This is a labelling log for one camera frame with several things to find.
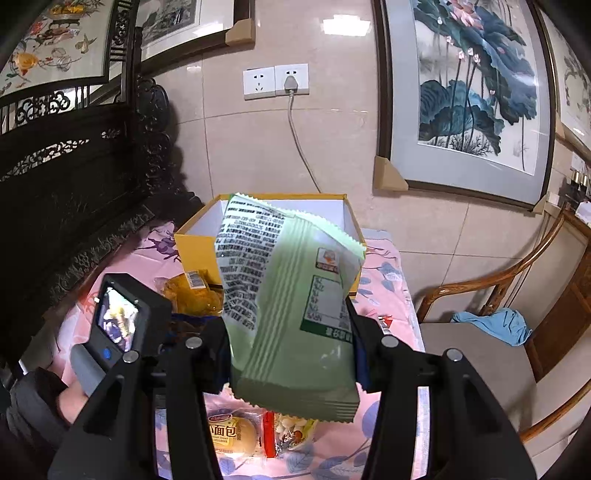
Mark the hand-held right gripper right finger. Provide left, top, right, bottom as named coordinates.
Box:
left=346, top=300, right=536, bottom=480

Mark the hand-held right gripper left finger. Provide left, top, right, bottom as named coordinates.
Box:
left=48, top=318, right=232, bottom=480

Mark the yellow cardboard box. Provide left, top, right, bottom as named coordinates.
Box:
left=173, top=194, right=368, bottom=296

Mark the green snack packet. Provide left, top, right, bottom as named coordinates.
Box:
left=215, top=193, right=368, bottom=423

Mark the person's left hand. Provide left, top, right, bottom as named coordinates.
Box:
left=58, top=383, right=93, bottom=425

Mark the yellow snack packet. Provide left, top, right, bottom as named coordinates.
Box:
left=159, top=270, right=225, bottom=317

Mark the bread packet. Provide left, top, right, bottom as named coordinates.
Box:
left=205, top=408, right=269, bottom=460

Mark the pink floral tablecloth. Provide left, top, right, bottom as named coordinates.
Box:
left=41, top=219, right=432, bottom=480

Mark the nut snack packet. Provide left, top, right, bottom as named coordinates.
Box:
left=272, top=411, right=319, bottom=460

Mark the wooden armchair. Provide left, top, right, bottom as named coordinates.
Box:
left=416, top=203, right=591, bottom=457

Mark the dark carved wooden screen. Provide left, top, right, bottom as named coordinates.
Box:
left=0, top=0, right=204, bottom=370

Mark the blue cloth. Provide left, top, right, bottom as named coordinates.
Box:
left=451, top=307, right=533, bottom=347

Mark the wooden side table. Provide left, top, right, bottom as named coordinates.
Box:
left=526, top=203, right=591, bottom=384

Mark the framed ink landscape painting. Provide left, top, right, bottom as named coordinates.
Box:
left=134, top=0, right=256, bottom=63

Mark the framed lotus painting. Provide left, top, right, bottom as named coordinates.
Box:
left=372, top=0, right=561, bottom=212

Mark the framed bird painting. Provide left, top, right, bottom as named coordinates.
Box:
left=538, top=4, right=591, bottom=153

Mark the grey power cable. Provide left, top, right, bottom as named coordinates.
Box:
left=287, top=90, right=321, bottom=193

